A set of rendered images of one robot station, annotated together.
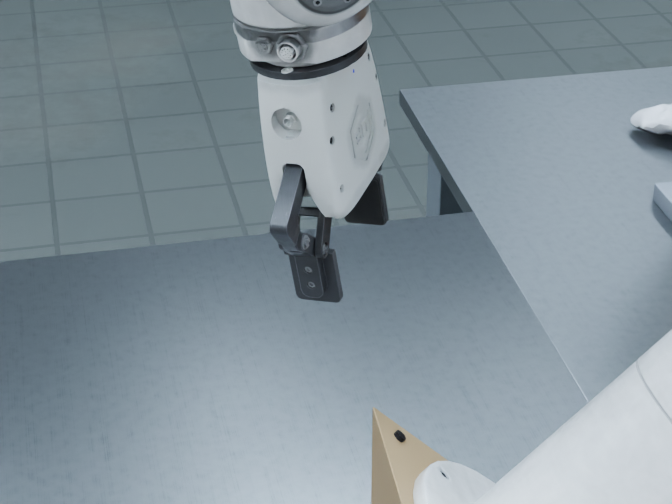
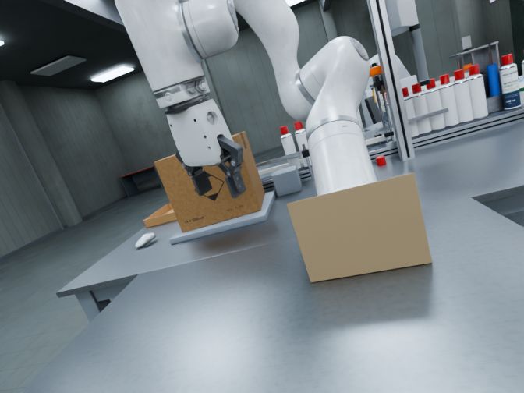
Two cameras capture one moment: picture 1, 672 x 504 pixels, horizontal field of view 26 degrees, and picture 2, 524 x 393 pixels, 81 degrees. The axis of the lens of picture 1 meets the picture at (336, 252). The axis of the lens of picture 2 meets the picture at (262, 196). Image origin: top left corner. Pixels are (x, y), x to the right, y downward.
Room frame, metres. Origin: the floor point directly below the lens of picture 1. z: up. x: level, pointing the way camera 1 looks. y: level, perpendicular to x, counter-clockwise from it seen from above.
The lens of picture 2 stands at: (0.57, 0.46, 1.14)
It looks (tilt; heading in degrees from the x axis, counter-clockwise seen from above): 13 degrees down; 295
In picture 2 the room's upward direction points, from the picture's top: 18 degrees counter-clockwise
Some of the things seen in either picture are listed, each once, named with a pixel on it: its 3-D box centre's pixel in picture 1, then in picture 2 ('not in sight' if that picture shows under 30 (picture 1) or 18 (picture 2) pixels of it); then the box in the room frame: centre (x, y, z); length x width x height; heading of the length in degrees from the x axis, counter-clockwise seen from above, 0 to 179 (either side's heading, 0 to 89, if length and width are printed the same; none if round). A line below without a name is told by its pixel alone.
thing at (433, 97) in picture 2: not in sight; (433, 104); (0.39, -1.00, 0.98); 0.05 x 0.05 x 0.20
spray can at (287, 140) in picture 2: not in sight; (289, 148); (0.99, -0.87, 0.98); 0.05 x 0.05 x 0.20
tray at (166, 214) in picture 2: not in sight; (182, 207); (1.58, -0.75, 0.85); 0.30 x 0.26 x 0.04; 12
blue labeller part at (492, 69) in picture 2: not in sight; (493, 85); (0.16, -1.09, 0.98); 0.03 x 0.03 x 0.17
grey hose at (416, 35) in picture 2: not in sight; (419, 55); (0.42, -0.89, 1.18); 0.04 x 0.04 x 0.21
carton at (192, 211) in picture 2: not in sight; (215, 178); (1.20, -0.53, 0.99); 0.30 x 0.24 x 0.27; 17
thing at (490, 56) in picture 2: not in sight; (477, 82); (0.21, -1.13, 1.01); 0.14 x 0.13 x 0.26; 12
